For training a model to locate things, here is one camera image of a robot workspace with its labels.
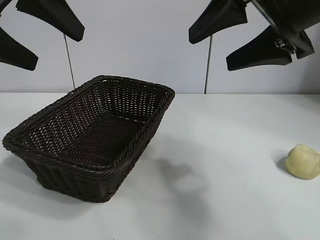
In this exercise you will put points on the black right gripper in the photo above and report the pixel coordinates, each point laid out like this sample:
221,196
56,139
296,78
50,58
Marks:
292,15

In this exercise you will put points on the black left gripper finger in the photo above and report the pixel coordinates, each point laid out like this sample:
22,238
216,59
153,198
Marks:
15,53
52,18

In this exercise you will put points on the dark brown wicker basket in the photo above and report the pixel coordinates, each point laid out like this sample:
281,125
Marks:
87,130

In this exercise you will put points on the pale yellow egg yolk pastry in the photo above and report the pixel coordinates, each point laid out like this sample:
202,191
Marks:
302,162

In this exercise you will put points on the thin grey metal rod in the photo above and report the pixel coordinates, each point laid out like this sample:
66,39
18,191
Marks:
208,62
69,62

